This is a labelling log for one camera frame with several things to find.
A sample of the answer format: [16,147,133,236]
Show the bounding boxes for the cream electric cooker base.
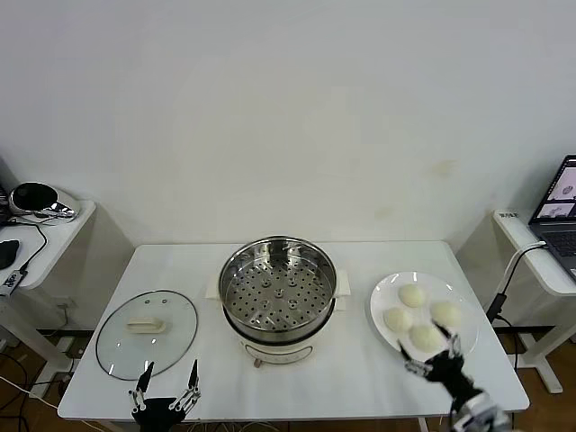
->
[205,268,352,371]

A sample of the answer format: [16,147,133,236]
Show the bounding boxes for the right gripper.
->
[397,317,486,407]

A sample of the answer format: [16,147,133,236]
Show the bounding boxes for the grey open laptop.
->
[528,155,576,283]

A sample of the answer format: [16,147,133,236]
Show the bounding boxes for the perforated steel steamer basket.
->
[219,233,338,333]

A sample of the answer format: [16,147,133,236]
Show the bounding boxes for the white side table with mouse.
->
[0,199,98,392]

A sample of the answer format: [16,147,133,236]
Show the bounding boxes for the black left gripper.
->
[128,358,203,432]

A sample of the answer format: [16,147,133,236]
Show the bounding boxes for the white round plate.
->
[370,270,480,365]

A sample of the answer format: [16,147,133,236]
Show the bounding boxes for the glass lid with cream handle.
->
[94,289,200,382]

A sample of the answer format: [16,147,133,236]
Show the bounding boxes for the white steamed baozi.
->
[408,323,445,352]
[429,300,463,328]
[383,307,414,334]
[399,283,427,310]

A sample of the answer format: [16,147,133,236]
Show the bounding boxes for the thin black desk cable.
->
[8,215,49,274]

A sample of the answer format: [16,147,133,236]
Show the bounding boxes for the black computer mouse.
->
[0,239,22,270]

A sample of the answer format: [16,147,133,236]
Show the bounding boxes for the white side table with label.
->
[492,209,576,395]

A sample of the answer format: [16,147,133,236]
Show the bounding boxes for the laptop charger cable with adapter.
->
[484,241,549,328]

